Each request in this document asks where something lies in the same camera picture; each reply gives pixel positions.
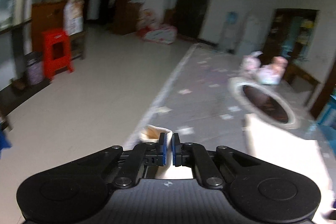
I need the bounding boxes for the cream white garment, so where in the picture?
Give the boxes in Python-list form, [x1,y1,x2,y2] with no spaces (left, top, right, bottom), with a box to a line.
[138,114,335,223]

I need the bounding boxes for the round induction cooktop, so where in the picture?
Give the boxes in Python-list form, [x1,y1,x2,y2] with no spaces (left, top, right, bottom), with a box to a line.
[228,77,301,130]

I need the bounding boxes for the pink tissue box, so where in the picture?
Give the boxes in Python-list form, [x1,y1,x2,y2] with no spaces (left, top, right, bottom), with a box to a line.
[240,51,262,76]

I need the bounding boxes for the wet wipes pack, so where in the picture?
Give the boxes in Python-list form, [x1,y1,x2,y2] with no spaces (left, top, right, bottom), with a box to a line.
[256,64,279,85]

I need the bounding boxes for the water dispenser with bottle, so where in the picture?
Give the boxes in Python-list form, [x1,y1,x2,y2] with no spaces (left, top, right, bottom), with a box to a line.
[219,11,238,53]

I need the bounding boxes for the red plastic stool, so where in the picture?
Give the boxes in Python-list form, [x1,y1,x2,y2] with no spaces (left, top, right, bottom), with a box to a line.
[42,28,74,81]

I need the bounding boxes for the pink thermos bottle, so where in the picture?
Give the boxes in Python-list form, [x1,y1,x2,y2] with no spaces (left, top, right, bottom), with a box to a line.
[271,56,288,84]

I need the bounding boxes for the dark wooden side table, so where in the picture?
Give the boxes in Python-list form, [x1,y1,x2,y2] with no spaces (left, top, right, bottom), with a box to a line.
[282,63,320,106]

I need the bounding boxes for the blue star shaped stool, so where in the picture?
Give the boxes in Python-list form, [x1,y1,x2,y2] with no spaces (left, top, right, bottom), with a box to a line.
[0,130,12,155]

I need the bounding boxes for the purple patterned bin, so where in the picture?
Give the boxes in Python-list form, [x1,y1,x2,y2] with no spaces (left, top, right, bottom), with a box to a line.
[27,56,44,86]

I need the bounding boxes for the white refrigerator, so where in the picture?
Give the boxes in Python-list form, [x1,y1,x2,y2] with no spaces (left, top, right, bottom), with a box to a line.
[235,14,262,58]

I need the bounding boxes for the dark wooden display cabinet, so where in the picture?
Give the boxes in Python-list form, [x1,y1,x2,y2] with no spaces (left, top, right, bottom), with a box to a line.
[260,9,319,65]

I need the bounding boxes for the printed paper bag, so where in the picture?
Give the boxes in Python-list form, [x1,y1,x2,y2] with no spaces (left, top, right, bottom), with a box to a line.
[63,0,84,36]

